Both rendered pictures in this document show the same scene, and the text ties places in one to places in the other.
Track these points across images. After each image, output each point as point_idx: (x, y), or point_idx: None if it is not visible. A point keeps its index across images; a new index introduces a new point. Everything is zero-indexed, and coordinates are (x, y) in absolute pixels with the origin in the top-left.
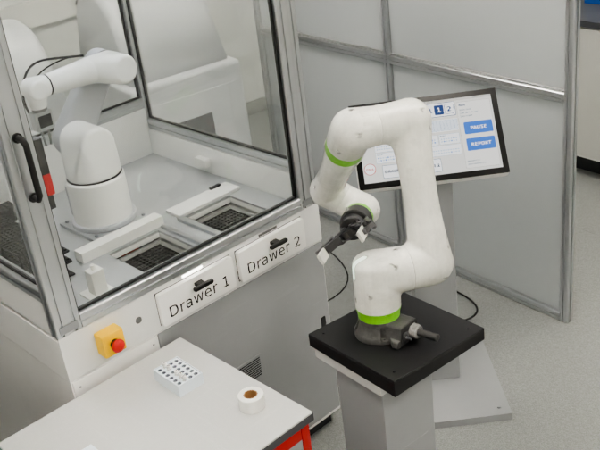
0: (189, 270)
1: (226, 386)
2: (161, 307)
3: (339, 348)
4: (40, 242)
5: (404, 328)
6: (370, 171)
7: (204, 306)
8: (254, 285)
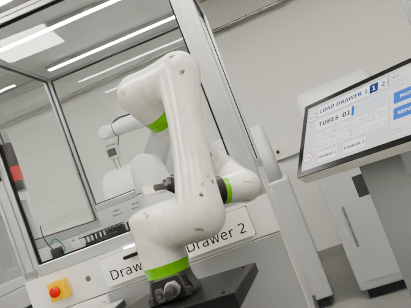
0: (129, 243)
1: None
2: (102, 270)
3: (133, 305)
4: (5, 210)
5: (156, 283)
6: (307, 159)
7: None
8: (202, 265)
